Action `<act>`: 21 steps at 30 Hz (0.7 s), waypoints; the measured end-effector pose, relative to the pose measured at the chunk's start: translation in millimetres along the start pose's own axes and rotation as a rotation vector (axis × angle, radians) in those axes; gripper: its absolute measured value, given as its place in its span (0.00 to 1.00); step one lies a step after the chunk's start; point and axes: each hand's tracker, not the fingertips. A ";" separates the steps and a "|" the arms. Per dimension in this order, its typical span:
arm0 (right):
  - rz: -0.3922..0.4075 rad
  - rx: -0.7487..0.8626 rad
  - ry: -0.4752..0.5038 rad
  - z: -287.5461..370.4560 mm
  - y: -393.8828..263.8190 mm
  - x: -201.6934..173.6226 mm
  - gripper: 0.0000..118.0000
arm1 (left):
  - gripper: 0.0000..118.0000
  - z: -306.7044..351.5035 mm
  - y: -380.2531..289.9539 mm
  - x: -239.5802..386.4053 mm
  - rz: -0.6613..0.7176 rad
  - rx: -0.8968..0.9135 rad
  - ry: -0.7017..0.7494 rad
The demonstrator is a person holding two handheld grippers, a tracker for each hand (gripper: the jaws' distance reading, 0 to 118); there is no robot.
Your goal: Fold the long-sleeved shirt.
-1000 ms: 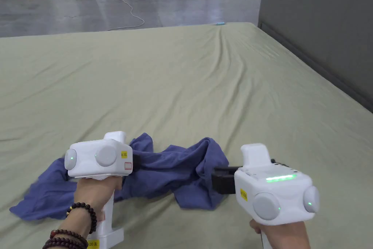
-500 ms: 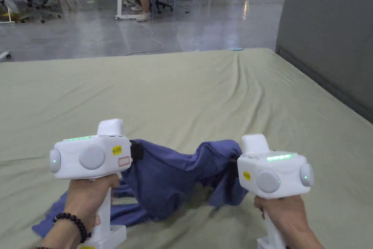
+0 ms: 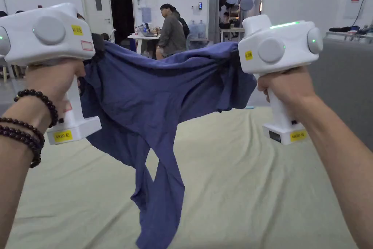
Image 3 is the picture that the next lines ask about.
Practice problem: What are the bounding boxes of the bed with beige sheet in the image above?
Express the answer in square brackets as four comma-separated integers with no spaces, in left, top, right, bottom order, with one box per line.
[5,105,360,249]

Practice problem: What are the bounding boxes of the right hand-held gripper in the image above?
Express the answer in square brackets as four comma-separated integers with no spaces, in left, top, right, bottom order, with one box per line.
[231,15,324,146]

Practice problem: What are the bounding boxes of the white table with laptop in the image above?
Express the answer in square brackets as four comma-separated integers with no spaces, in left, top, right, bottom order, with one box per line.
[127,23,161,56]

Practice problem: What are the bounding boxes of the white table with clutter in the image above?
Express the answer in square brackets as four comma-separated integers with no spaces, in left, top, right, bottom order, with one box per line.
[325,24,373,43]

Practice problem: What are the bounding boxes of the grey padded headboard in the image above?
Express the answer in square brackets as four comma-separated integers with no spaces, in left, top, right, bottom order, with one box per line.
[307,37,373,157]

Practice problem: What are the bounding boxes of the clear water jug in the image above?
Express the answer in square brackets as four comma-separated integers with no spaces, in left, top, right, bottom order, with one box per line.
[188,20,199,39]
[198,20,208,39]

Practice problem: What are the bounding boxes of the dark blue shirt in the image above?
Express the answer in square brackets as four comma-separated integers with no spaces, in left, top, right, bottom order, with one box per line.
[78,40,258,249]

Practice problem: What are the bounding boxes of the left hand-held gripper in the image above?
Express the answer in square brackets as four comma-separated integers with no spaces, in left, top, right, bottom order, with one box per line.
[0,2,106,146]

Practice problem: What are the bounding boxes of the person's right hand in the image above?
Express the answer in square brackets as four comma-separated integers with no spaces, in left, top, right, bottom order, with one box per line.
[256,66,318,113]

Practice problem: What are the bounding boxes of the person's left forearm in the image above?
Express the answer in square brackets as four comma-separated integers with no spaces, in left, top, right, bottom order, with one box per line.
[0,88,59,249]

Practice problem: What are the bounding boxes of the person's left hand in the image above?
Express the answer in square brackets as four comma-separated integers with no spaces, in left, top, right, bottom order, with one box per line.
[24,62,87,128]

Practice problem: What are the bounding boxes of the white door with window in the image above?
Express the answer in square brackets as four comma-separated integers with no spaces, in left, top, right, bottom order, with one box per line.
[78,0,136,43]

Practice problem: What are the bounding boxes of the person's right forearm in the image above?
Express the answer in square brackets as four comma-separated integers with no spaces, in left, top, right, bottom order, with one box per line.
[291,90,373,249]

